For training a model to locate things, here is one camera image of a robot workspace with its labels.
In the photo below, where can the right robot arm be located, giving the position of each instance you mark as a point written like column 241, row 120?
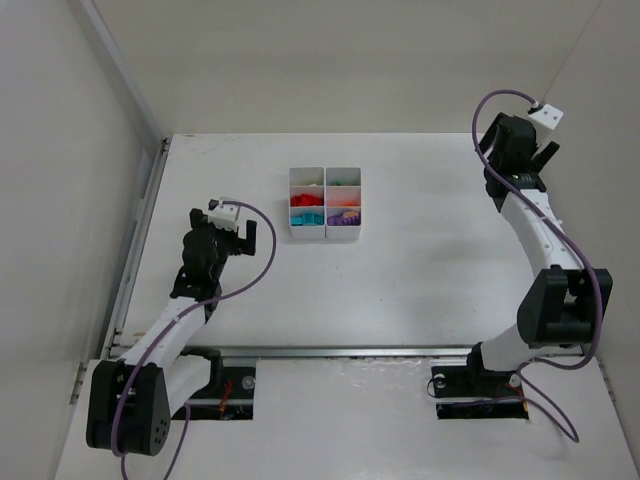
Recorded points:
column 565, row 305

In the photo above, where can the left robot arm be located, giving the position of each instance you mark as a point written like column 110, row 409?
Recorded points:
column 134, row 397

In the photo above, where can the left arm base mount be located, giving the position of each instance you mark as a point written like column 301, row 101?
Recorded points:
column 230, row 399

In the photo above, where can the aluminium rail front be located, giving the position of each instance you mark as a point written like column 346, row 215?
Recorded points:
column 343, row 352

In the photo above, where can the orange round lego piece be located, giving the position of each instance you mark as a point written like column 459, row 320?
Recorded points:
column 343, row 202

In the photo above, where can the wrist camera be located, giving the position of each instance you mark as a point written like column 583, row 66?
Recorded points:
column 223, row 214
column 545, row 119

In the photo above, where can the purple curved lego brick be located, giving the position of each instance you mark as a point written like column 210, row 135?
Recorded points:
column 351, row 215

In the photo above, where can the red rounded lego brick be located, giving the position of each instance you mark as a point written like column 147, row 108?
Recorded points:
column 299, row 200

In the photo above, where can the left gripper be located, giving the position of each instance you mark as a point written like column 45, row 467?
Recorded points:
column 248, row 232

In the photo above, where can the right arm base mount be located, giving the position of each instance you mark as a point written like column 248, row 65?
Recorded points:
column 461, row 394

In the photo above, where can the left white divided container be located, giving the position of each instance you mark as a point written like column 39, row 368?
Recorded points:
column 298, row 180

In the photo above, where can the right white divided container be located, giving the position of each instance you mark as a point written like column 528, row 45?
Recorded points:
column 352, row 176

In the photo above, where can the red round lego piece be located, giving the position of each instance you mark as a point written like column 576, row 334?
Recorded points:
column 315, row 201

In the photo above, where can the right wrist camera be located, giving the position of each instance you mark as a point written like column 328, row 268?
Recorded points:
column 545, row 119

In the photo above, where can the teal rounded lego brick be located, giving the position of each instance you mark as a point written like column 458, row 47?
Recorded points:
column 313, row 219

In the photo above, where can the white divided container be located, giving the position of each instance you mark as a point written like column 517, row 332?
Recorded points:
column 298, row 180
column 352, row 176

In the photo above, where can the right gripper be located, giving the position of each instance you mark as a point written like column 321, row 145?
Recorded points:
column 547, row 153

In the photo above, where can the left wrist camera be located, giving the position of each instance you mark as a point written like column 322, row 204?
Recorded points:
column 223, row 214

